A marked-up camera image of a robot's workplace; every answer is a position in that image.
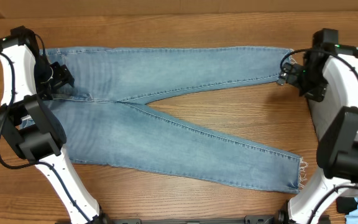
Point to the light blue denim jeans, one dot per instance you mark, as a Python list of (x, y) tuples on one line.
[(108, 120)]

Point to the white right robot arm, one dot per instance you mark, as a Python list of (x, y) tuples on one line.
[(310, 209)]

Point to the black folded garment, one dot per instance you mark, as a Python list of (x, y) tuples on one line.
[(345, 205)]

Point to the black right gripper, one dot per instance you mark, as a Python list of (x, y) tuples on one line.
[(296, 75)]

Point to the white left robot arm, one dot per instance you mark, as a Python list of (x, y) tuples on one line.
[(31, 129)]

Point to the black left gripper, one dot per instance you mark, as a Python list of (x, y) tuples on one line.
[(63, 75)]

